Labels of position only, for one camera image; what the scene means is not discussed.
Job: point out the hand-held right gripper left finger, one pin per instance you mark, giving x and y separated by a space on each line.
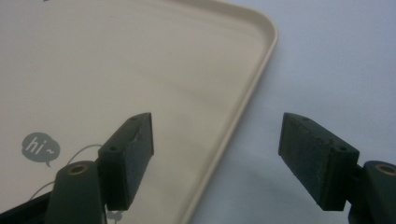
124 161

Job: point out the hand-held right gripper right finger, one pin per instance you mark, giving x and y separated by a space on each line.
320 168

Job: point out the beige plastic tray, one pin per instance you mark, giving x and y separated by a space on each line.
124 62

